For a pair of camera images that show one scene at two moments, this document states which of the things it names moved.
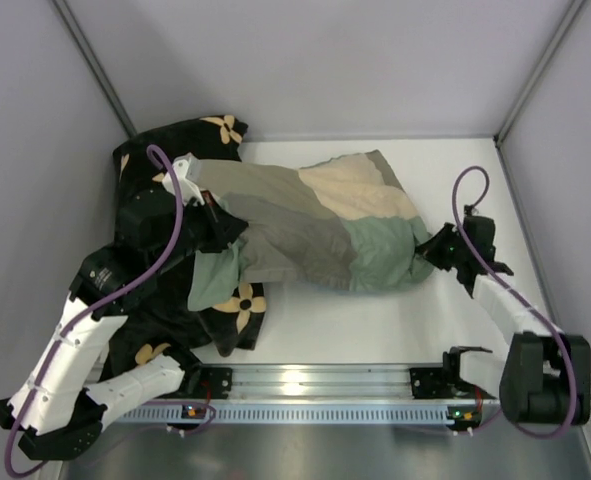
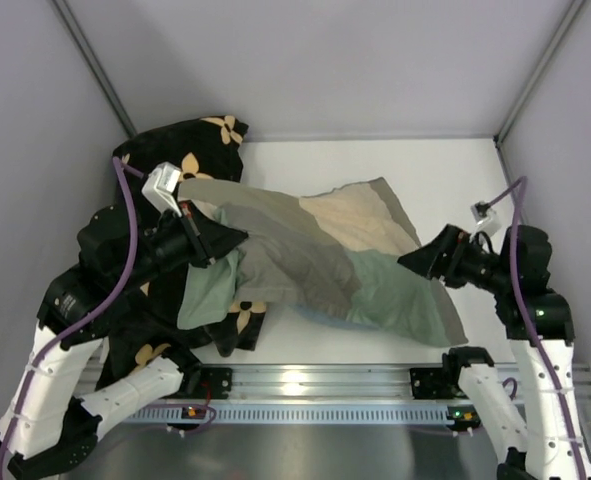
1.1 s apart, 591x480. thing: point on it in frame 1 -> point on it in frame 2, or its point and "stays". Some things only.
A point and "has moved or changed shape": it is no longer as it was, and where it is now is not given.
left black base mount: [215, 383] stays
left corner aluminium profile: [93, 65] stays
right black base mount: [431, 383] stays
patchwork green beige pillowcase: [341, 222] has moved or changed shape
